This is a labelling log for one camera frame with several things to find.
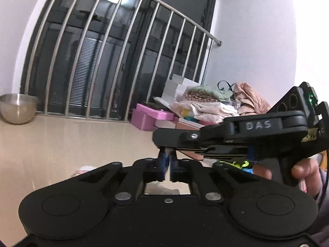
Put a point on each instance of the stack of white boxes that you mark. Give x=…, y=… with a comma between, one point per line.
x=177, y=87

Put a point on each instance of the person's right hand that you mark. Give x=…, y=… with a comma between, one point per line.
x=307, y=172

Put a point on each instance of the flat pink box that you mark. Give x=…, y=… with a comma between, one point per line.
x=156, y=112

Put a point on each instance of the pile of folded clothes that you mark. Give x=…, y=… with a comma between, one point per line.
x=218, y=103

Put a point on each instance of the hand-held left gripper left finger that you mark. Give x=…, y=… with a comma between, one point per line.
x=162, y=166

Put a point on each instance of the white and navy sneaker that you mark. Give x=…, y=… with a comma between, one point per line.
x=162, y=188

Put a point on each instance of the stainless steel bowl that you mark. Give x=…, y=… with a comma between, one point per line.
x=16, y=108

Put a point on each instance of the steel window railing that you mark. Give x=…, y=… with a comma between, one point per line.
x=77, y=115

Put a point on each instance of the neon yellow cloth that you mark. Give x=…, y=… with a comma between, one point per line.
x=235, y=164

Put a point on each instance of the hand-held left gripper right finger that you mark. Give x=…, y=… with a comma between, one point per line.
x=173, y=167

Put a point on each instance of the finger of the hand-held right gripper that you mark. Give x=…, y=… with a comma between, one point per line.
x=172, y=137
x=221, y=153

